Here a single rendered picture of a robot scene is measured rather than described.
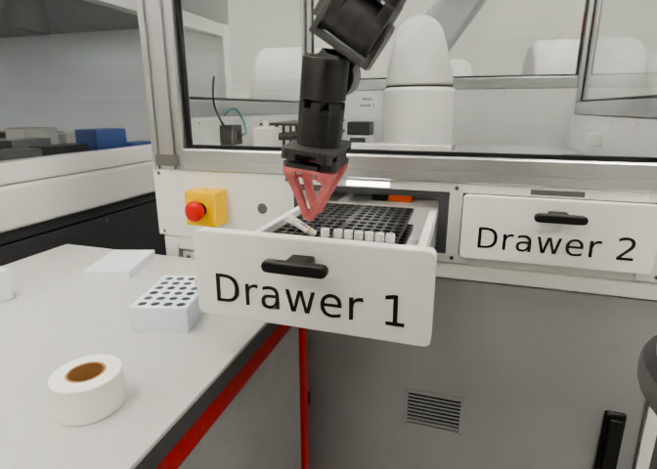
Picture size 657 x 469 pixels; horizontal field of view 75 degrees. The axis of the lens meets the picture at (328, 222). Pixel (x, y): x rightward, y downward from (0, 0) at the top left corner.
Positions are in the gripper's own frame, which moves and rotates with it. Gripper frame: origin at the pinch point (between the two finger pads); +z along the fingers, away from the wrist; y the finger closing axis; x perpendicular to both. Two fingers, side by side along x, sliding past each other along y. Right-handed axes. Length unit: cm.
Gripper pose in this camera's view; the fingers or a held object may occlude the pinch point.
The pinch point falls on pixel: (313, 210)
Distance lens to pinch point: 58.8
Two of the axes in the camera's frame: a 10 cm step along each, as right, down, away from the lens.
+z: -0.9, 9.2, 3.7
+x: 9.5, 1.9, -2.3
